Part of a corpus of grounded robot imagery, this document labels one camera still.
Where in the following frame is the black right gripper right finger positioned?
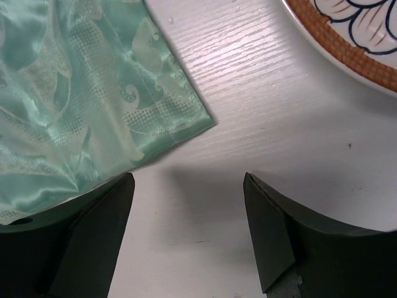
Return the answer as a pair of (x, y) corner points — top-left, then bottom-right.
(243, 173), (396, 297)

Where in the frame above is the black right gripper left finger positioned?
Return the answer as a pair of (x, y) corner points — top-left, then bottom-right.
(1, 173), (135, 297)

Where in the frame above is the mint green satin cloth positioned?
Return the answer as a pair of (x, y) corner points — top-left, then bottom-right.
(1, 1), (214, 225)

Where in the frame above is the floral plate with orange rim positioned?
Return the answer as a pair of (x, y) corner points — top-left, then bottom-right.
(283, 1), (396, 96)

